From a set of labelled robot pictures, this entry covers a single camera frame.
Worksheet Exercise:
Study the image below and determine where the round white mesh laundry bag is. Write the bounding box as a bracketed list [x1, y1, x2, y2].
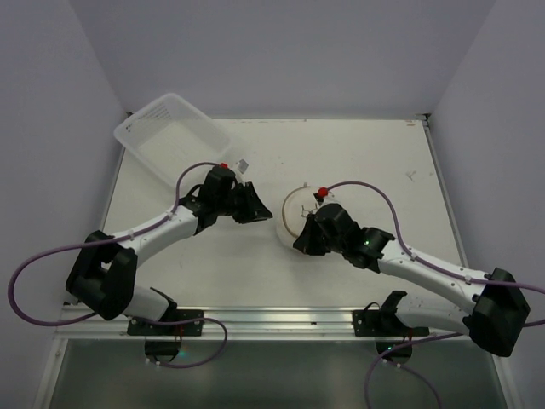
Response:
[275, 182, 321, 252]

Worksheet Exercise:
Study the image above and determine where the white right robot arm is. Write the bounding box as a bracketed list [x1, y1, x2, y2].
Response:
[293, 203, 531, 357]

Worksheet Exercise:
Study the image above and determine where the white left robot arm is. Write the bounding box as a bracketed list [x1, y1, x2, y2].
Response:
[66, 165, 273, 322]

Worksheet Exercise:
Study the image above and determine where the white plastic basket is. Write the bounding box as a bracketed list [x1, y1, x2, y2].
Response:
[114, 94, 244, 187]

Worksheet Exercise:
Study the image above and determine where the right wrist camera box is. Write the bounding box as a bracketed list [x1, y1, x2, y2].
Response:
[313, 187, 340, 207]

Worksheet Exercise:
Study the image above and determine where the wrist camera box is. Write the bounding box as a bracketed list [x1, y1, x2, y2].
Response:
[313, 187, 340, 207]
[228, 159, 249, 179]

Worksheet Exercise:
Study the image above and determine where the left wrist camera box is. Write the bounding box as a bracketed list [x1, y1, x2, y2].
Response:
[228, 159, 249, 179]

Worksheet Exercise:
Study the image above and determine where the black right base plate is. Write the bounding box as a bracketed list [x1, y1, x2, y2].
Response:
[352, 309, 430, 337]

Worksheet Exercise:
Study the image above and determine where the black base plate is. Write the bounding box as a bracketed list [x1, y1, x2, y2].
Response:
[352, 309, 430, 337]
[127, 309, 204, 337]

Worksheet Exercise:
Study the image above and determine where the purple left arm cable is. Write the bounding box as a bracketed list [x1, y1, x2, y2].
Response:
[7, 160, 227, 327]

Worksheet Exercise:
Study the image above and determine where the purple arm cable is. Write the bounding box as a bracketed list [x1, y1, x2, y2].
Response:
[317, 181, 545, 409]
[7, 160, 227, 327]

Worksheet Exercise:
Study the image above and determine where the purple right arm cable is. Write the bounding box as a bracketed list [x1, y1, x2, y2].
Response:
[317, 181, 545, 409]

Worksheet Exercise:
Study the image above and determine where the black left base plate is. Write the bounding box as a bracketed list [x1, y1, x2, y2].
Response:
[127, 309, 204, 337]

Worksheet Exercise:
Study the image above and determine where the aluminium mounting rail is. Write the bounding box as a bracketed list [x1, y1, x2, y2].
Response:
[54, 307, 448, 341]

